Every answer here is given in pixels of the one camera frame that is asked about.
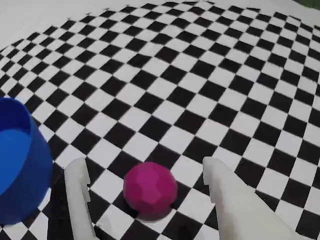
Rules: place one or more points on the blue round box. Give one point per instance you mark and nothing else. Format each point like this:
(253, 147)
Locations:
(22, 162)

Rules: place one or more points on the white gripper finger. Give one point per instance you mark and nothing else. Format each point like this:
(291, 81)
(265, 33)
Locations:
(237, 217)

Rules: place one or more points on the black and white checkerboard mat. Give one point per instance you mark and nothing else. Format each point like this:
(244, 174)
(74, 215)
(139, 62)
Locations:
(175, 87)

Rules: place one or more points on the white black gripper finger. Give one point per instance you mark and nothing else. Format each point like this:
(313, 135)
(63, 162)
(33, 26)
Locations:
(77, 212)

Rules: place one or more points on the pink faceted ball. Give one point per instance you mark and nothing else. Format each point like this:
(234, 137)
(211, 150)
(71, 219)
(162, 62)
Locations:
(150, 190)

